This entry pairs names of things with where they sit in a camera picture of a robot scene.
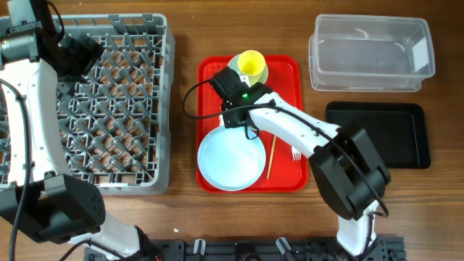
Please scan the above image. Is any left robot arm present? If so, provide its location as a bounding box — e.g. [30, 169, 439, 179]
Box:
[1, 1, 162, 260]

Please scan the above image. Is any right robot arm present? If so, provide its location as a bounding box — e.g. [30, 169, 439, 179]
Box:
[208, 67, 391, 259]

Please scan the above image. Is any grey dishwasher rack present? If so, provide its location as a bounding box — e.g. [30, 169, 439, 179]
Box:
[0, 13, 176, 197]

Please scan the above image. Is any small light green saucer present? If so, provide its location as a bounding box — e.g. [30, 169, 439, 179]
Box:
[228, 54, 268, 86]

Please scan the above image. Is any yellow plastic cup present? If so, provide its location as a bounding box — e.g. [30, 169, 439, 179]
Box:
[238, 50, 266, 76]

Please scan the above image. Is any wooden chopstick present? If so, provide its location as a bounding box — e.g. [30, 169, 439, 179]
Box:
[267, 135, 277, 180]

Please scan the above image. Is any large light blue plate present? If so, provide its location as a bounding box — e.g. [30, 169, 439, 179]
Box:
[197, 125, 267, 191]

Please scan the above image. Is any white plastic fork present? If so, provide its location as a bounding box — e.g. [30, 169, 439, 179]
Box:
[291, 147, 302, 161]

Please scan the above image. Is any red plastic tray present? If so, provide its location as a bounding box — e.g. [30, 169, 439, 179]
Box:
[196, 55, 310, 193]

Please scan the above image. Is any clear plastic bin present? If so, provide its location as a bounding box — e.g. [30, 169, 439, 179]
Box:
[308, 14, 436, 92]

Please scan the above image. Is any black plastic tray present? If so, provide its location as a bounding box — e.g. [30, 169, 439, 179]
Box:
[326, 101, 431, 169]

